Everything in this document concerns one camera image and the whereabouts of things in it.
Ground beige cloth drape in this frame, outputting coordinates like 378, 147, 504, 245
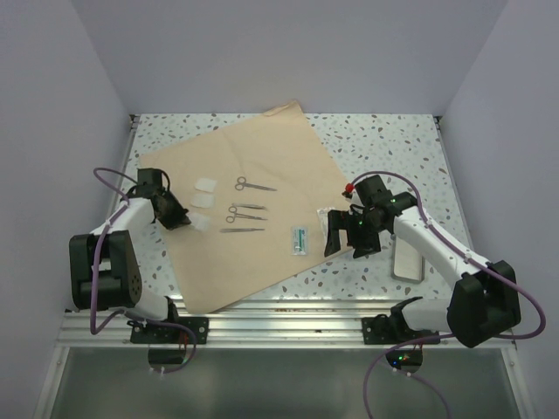
139, 100, 383, 314

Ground clear suture packet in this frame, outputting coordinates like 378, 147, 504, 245
317, 207, 335, 244

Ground steel hemostat forceps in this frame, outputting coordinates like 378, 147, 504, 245
225, 206, 266, 223

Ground steel scalpel handle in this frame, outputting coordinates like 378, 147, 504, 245
219, 228, 266, 234

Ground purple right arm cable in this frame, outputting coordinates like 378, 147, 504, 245
349, 171, 547, 419

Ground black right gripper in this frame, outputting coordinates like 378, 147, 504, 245
325, 209, 385, 259

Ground small steel scissors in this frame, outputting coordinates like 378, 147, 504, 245
235, 176, 276, 191

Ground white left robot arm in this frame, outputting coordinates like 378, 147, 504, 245
69, 168, 191, 343

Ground white gauze pad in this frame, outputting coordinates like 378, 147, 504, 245
188, 212, 210, 231
190, 193, 215, 209
195, 178, 217, 194

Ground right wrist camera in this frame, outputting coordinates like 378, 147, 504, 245
342, 183, 361, 203

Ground curved steel tweezers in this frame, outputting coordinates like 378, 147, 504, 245
231, 203, 267, 210

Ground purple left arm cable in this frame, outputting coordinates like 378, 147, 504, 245
89, 167, 198, 374

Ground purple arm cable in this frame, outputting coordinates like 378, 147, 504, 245
89, 167, 198, 374
349, 171, 547, 419

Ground aluminium rail frame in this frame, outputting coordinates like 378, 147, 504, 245
32, 113, 538, 419

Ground metal instrument tray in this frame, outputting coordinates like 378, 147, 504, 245
391, 236, 424, 284

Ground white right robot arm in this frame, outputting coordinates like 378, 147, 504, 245
324, 173, 521, 347

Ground green scalpel blade packet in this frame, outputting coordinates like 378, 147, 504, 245
291, 226, 308, 256

